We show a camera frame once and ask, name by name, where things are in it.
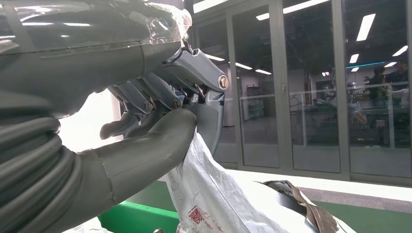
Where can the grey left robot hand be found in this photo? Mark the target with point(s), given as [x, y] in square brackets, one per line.
[80, 64]

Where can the grey parcel bag red print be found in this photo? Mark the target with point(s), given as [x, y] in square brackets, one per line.
[219, 199]
[87, 227]

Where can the green plastic crate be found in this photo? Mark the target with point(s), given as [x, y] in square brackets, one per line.
[138, 217]

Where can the person behind glass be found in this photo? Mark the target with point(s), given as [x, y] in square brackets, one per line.
[376, 86]
[399, 80]

